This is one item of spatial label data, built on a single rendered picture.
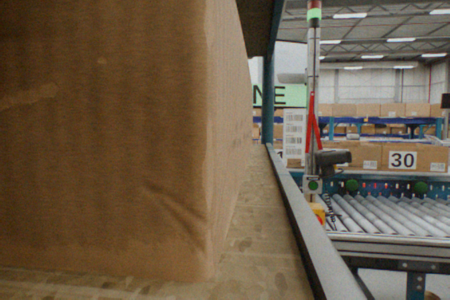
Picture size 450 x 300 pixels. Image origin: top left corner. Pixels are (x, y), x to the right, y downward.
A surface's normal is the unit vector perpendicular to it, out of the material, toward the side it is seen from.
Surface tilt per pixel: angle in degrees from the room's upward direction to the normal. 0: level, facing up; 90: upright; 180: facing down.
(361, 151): 90
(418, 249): 90
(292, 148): 90
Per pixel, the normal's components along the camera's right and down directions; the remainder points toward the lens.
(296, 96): 0.23, -0.02
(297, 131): -0.11, 0.05
